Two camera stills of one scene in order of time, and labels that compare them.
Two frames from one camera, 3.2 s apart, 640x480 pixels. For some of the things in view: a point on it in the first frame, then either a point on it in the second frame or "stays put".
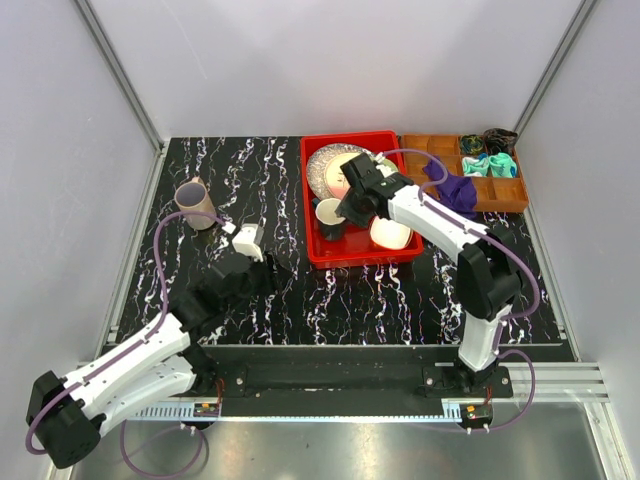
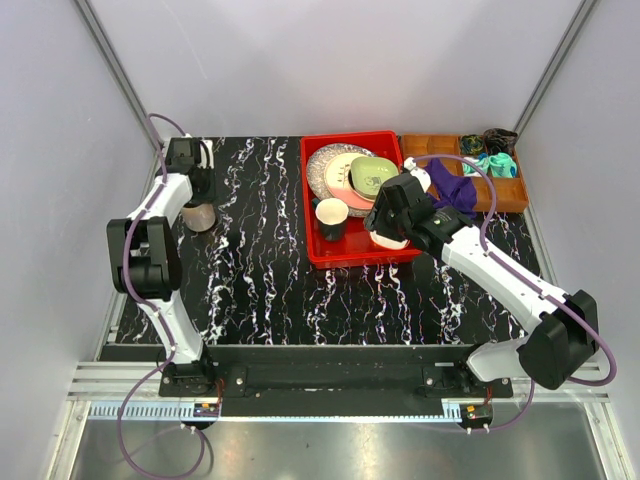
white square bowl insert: (389, 234) stays put
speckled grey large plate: (317, 167) stays put
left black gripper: (269, 272) -> (210, 195)
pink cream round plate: (335, 178) stays put
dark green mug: (332, 225) stays put
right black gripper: (346, 210) -> (376, 220)
